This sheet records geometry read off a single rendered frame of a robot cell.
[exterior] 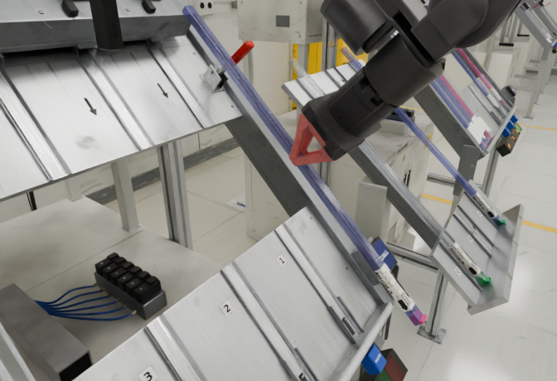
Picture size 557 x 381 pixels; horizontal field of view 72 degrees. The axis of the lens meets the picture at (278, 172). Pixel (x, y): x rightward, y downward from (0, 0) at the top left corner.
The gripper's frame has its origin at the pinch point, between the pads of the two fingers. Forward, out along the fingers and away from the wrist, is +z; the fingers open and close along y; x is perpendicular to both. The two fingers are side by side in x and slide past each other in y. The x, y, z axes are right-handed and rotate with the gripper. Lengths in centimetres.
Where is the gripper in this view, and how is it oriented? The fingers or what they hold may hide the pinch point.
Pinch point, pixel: (299, 156)
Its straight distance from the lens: 49.7
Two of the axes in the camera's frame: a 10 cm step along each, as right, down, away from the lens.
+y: -5.9, 3.3, -7.3
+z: -5.6, 4.8, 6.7
